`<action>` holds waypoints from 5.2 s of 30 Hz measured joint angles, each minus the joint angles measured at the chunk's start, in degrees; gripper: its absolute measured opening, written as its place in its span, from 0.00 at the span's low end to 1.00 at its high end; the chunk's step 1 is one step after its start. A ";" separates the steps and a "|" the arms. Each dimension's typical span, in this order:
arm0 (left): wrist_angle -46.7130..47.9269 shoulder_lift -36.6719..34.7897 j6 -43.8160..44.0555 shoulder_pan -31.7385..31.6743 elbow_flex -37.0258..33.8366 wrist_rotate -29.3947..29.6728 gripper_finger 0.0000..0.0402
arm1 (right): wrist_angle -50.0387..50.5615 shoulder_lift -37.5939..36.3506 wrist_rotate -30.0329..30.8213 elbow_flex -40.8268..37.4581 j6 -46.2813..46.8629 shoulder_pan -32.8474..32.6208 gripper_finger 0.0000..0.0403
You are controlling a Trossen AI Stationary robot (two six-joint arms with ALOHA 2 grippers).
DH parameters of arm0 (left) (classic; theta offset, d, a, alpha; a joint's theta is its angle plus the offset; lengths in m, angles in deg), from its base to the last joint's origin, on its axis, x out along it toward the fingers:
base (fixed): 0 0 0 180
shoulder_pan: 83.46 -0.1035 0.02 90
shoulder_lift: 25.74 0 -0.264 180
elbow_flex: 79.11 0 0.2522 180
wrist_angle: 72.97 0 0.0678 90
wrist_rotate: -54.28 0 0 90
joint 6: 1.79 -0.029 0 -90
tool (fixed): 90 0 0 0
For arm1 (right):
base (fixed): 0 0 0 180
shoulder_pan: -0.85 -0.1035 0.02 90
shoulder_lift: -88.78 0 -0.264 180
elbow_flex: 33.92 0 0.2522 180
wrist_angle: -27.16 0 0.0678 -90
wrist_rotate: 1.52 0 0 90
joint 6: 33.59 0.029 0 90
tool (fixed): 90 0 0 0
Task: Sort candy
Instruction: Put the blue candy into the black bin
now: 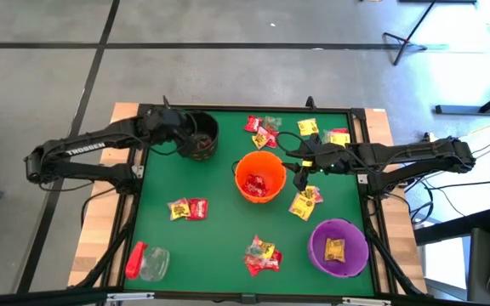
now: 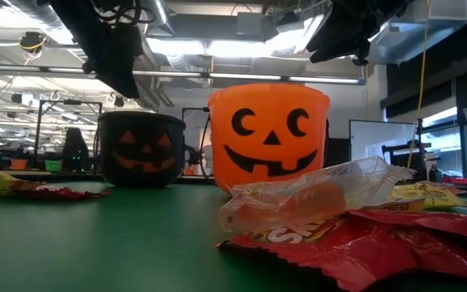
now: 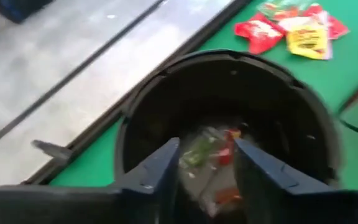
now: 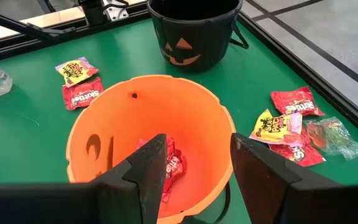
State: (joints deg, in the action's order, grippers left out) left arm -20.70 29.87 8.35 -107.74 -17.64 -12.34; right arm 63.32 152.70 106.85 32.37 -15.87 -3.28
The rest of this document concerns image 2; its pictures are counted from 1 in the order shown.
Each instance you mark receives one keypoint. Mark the black metal frame stand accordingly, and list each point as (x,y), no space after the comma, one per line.
(72,102)

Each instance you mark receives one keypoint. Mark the black pumpkin face bucket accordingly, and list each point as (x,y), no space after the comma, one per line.
(140,121)

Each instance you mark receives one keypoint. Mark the red Skittles candy packet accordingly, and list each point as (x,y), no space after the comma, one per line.
(420,221)
(63,193)
(339,259)

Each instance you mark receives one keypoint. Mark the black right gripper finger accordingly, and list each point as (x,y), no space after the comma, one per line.
(332,48)

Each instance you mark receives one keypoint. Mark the silver air duct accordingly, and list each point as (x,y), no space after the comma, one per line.
(162,14)

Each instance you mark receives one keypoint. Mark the black equipment rack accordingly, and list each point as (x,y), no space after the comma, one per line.
(404,149)

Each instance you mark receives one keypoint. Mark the clear gummy candy packet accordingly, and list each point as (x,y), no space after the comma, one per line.
(339,182)

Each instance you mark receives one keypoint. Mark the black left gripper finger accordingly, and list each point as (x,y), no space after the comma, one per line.
(126,79)

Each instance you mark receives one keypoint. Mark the green table mat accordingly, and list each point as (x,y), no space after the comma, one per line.
(95,243)

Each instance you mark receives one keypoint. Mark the long ceiling light tube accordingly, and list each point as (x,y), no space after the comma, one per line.
(245,76)

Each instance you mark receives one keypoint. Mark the white screen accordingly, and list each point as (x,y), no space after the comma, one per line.
(379,138)

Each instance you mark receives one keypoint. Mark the orange pumpkin face bucket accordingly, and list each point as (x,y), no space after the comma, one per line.
(270,101)

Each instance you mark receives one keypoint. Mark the grey ceiling unit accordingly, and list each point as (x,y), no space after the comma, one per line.
(249,26)

